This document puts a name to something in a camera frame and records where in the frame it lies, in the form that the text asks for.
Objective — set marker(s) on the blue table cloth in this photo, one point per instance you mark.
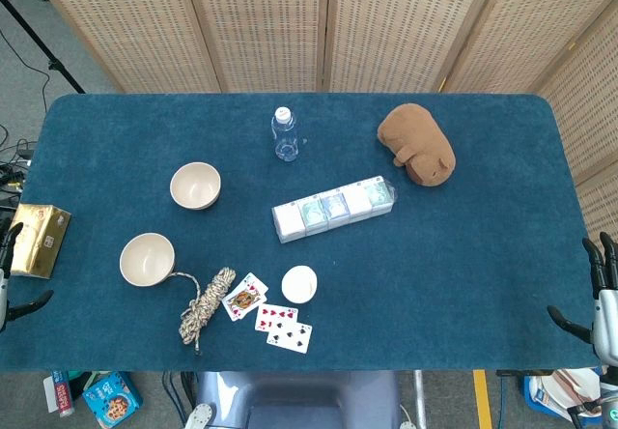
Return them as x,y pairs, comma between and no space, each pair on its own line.
434,265

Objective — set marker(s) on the gold tissue box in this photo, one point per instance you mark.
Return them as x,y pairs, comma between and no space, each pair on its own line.
41,240

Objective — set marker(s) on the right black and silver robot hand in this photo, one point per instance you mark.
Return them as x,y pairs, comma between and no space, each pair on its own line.
606,318

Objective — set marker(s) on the metal pole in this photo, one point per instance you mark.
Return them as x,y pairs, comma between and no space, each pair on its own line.
419,397

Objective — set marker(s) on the woven wooden screen panel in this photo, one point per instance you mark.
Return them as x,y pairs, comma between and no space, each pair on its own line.
401,28
130,28
261,28
594,110
521,37

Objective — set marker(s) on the red and white snack pack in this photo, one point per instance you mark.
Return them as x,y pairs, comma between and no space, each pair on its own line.
60,392

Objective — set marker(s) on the multipack of pocket tissues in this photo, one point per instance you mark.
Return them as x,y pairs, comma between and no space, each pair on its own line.
333,209

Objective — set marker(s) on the six of hearts playing card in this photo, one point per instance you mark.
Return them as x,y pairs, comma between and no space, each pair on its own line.
275,314

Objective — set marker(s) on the black tripod stand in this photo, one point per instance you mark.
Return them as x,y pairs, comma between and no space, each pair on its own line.
43,54

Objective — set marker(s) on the clear plastic water bottle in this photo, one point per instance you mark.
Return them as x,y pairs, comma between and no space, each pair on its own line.
284,134

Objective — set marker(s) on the playing card under jack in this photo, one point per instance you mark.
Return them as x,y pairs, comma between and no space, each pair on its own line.
256,283

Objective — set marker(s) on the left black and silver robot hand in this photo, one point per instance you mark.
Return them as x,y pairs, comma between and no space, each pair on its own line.
10,245

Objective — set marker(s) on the blue cookie snack box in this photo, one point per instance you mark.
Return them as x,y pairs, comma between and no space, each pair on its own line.
112,400

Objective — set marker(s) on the five of spades playing card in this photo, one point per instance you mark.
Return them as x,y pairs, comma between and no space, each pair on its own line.
292,338

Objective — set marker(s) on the white paper cup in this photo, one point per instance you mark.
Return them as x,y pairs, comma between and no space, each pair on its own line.
299,285

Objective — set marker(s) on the jack of hearts playing card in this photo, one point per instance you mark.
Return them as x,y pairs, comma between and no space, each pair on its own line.
243,301

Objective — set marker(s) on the blue bag with packages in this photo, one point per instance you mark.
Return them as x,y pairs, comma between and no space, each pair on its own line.
560,395

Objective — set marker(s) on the off-white bowl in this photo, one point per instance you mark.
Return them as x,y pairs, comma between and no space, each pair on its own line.
146,260
195,187

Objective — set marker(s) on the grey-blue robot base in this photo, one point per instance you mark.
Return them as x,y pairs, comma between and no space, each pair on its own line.
299,400

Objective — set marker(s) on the brown capybara plush toy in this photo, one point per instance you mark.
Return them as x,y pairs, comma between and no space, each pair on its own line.
420,144

